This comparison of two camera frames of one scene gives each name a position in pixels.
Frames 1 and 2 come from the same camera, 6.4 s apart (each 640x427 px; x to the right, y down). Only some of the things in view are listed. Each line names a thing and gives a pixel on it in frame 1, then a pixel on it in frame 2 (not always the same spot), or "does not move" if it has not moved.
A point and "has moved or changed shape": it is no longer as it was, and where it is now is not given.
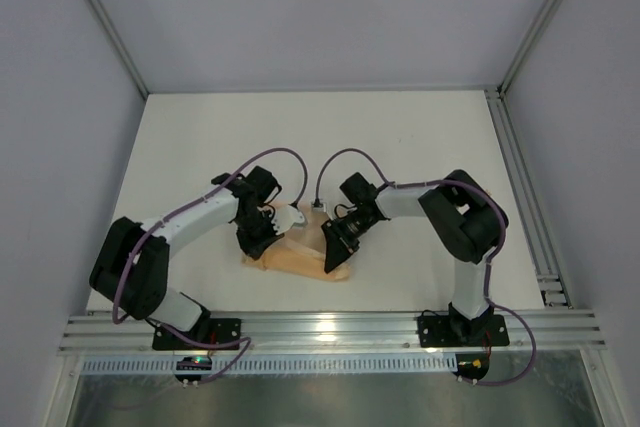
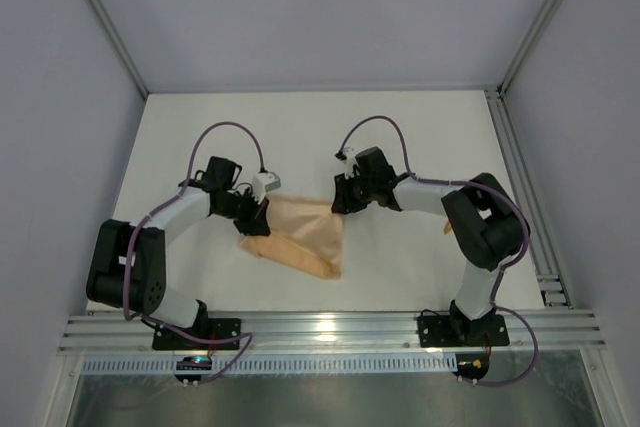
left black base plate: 210,329 does not move
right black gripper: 338,236 -> 343,194
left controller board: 193,363 does not move
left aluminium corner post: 106,18 does not move
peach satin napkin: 301,251 has moved or changed shape
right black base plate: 442,331 does not move
